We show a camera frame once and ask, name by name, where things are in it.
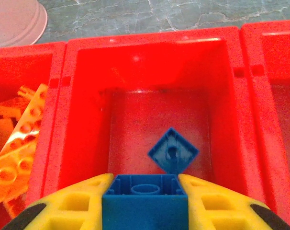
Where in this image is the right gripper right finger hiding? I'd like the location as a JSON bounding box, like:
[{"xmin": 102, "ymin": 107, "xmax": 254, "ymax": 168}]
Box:
[{"xmin": 178, "ymin": 173, "xmax": 290, "ymax": 230}]

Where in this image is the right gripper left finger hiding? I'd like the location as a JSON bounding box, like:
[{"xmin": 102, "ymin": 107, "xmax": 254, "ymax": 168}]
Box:
[{"xmin": 1, "ymin": 172, "xmax": 114, "ymax": 230}]

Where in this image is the orange lego brick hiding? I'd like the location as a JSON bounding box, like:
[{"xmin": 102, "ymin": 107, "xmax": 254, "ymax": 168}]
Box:
[{"xmin": 0, "ymin": 141, "xmax": 38, "ymax": 208}]

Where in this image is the blue lego brick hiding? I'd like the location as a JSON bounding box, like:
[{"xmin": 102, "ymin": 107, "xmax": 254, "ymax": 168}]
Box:
[
  {"xmin": 147, "ymin": 127, "xmax": 200, "ymax": 174},
  {"xmin": 101, "ymin": 174, "xmax": 189, "ymax": 230}
]

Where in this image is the long orange lego plate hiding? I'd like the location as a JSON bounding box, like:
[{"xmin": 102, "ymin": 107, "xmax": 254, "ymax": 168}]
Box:
[{"xmin": 0, "ymin": 83, "xmax": 49, "ymax": 155}]

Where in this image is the orange arch lego piece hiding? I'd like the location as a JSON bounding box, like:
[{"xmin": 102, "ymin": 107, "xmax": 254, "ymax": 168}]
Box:
[{"xmin": 0, "ymin": 98, "xmax": 23, "ymax": 120}]

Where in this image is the red bin with orange bricks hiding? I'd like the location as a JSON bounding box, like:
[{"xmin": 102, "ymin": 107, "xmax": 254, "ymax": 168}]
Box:
[{"xmin": 0, "ymin": 42, "xmax": 68, "ymax": 230}]

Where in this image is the red bin with blue bricks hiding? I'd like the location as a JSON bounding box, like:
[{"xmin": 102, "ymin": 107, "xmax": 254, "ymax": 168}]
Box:
[{"xmin": 25, "ymin": 25, "xmax": 290, "ymax": 230}]

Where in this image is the red bin with yellow bricks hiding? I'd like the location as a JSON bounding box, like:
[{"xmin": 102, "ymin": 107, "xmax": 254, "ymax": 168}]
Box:
[{"xmin": 240, "ymin": 20, "xmax": 290, "ymax": 209}]

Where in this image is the pink cup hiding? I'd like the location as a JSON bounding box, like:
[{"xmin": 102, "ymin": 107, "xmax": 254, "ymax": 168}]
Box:
[{"xmin": 0, "ymin": 0, "xmax": 49, "ymax": 48}]

